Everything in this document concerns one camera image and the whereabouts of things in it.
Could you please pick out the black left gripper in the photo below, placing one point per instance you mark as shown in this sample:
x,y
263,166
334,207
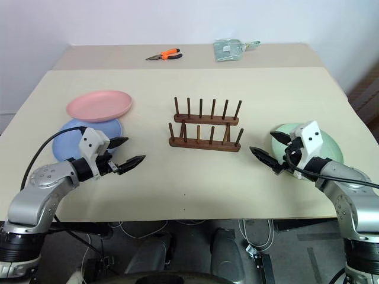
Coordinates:
x,y
105,165

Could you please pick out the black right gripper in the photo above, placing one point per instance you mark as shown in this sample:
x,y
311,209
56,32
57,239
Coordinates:
x,y
288,156

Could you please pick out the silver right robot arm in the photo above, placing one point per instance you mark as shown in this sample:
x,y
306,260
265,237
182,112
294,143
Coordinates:
x,y
352,195

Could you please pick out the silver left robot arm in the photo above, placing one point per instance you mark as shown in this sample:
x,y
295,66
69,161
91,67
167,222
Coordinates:
x,y
44,189

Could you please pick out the wooden dish rack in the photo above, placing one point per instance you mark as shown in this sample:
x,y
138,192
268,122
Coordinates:
x,y
204,145

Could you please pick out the pink plate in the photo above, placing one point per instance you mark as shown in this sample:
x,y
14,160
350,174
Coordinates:
x,y
99,106

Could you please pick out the blue plate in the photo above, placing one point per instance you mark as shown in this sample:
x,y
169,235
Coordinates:
x,y
68,142

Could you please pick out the green plate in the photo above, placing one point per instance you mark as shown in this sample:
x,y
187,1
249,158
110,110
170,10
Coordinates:
x,y
331,148

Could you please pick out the dark grey rounded shape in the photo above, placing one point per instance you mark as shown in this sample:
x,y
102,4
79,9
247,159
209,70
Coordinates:
x,y
151,254
226,257

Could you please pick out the green packaged dustpan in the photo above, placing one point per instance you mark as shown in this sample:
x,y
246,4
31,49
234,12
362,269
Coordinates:
x,y
226,51

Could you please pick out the wide dark rounded shape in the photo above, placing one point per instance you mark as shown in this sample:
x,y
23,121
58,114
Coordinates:
x,y
177,279

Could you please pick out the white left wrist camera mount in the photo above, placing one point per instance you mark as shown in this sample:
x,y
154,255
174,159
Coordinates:
x,y
90,142

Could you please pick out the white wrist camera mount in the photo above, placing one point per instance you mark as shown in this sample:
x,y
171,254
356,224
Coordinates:
x,y
90,142
311,139

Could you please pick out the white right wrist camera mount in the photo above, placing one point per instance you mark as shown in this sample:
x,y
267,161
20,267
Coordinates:
x,y
311,139

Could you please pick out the black table frame bar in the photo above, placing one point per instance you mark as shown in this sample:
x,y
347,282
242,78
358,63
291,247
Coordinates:
x,y
308,226
80,228

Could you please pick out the black metal floor bracket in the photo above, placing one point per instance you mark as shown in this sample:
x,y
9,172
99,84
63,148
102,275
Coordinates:
x,y
260,266

